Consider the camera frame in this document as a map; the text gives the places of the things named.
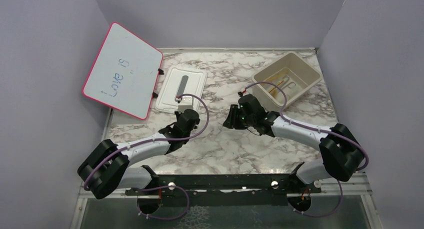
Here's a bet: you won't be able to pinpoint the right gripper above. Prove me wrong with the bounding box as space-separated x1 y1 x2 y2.
223 104 256 130

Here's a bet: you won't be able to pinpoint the yellow rubber tubing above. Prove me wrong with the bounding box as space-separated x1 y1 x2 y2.
262 73 291 97

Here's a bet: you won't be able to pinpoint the metal crucible tongs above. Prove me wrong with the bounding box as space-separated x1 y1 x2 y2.
280 78 298 97

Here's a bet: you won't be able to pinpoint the beige plastic bin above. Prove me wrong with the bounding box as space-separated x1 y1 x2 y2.
251 51 323 111

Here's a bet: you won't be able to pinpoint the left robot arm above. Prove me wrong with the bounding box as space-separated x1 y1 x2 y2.
77 109 200 199

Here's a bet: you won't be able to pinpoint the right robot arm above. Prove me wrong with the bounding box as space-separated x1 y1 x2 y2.
223 94 367 193

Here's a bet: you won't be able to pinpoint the white plastic bin lid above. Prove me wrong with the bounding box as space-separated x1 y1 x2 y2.
154 67 208 114

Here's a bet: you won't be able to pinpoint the pink framed whiteboard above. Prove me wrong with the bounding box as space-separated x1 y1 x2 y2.
82 22 164 120

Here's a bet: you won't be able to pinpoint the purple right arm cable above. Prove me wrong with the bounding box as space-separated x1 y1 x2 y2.
238 82 370 219

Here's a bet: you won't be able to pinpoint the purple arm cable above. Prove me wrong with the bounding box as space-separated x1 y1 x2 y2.
238 82 370 219
82 93 210 222

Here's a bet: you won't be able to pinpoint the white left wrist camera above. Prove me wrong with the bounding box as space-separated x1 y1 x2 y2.
176 96 194 113

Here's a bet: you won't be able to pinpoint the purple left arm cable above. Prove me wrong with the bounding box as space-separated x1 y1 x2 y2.
82 93 210 222

